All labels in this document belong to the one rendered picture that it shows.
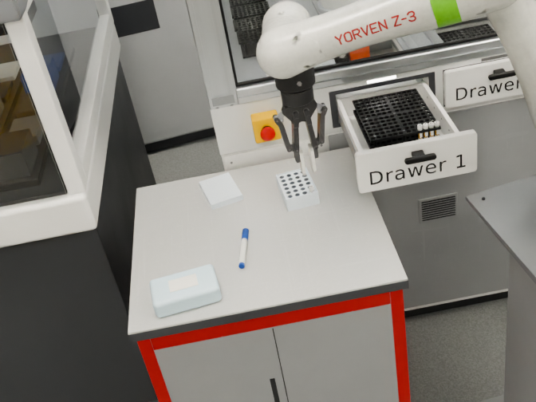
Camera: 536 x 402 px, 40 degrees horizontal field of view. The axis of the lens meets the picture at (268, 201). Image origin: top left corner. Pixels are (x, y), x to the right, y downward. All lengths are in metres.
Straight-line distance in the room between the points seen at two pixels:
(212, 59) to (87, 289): 0.72
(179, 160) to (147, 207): 1.70
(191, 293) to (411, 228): 0.93
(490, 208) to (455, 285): 0.77
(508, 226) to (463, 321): 0.91
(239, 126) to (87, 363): 0.85
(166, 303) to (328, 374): 0.44
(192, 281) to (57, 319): 0.66
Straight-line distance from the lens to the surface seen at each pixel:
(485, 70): 2.11
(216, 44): 1.94
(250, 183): 2.01
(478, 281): 2.57
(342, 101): 2.07
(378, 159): 1.76
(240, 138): 2.06
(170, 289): 1.65
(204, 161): 3.64
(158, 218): 1.96
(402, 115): 1.94
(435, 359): 2.50
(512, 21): 1.67
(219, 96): 2.00
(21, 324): 2.24
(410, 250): 2.40
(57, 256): 2.07
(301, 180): 1.92
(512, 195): 1.85
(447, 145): 1.79
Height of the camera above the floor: 1.86
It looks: 35 degrees down
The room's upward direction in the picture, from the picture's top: 11 degrees counter-clockwise
